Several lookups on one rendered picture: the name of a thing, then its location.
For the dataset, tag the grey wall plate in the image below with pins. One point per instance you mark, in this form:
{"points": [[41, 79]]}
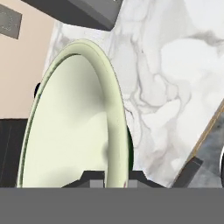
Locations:
{"points": [[9, 22]]}

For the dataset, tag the dark grey cupboard block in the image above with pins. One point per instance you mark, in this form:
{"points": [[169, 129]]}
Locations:
{"points": [[84, 10]]}

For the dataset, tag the white round object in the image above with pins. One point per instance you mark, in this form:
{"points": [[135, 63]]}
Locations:
{"points": [[222, 163]]}

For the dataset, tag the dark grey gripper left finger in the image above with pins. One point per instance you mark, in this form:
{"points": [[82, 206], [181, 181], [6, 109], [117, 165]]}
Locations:
{"points": [[94, 178]]}

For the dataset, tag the pale green bowl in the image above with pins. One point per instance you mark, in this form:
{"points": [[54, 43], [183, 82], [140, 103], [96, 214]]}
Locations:
{"points": [[70, 122]]}

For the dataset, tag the black cupboard front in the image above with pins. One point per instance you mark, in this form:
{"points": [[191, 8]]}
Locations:
{"points": [[11, 151]]}

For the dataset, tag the dark grey counter corner block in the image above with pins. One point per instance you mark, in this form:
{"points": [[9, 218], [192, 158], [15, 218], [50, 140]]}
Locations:
{"points": [[188, 173]]}

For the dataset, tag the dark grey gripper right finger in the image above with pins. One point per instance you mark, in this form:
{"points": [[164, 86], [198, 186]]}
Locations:
{"points": [[139, 180]]}

